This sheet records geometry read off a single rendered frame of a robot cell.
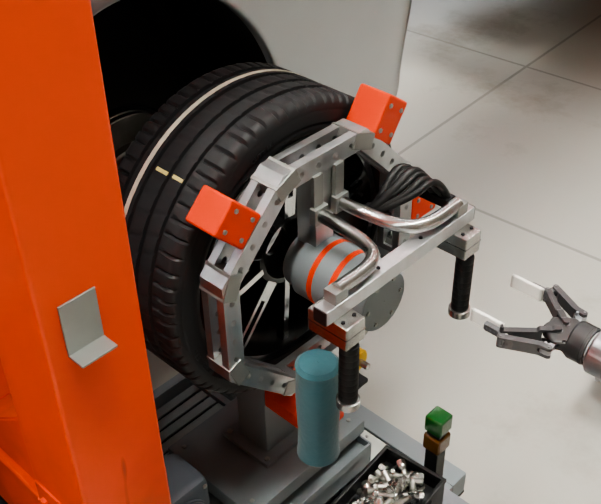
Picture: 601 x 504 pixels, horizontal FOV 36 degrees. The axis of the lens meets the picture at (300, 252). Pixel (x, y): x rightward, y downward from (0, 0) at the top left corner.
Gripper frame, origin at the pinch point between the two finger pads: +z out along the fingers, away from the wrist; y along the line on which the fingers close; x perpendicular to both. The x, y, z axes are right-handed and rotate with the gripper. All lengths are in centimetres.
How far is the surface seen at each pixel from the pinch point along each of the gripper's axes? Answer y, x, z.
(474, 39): 256, -83, 174
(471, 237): -0.8, 11.8, 6.7
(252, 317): -28.0, -9.5, 39.0
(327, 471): -11, -68, 34
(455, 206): -2.1, 17.9, 10.1
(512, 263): 110, -83, 56
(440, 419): -18.7, -17.0, -2.1
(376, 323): -19.4, -1.7, 13.8
